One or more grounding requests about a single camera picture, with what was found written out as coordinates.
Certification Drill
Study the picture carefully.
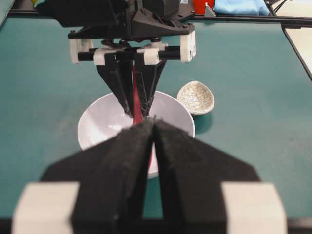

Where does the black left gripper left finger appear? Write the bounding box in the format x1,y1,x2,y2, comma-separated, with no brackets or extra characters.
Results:
11,120,156,234

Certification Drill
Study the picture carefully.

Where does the red spoon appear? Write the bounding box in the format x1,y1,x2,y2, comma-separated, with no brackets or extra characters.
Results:
131,65,154,169

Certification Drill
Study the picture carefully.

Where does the white bowl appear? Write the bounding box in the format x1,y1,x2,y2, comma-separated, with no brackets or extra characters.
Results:
77,91,195,180

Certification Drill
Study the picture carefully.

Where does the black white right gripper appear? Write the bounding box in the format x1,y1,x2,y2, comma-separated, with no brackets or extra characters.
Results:
35,0,196,117

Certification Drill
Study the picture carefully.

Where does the blue cloth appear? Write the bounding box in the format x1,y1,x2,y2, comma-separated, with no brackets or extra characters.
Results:
213,0,270,16

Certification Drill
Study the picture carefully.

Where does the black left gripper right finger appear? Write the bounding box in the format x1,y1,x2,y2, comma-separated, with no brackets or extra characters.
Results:
153,118,290,234

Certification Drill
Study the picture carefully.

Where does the red container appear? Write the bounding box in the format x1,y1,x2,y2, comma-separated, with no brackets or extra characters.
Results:
193,0,215,14

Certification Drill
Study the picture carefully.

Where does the crackle pattern small bowl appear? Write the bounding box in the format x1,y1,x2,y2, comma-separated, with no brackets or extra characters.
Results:
176,81,215,116

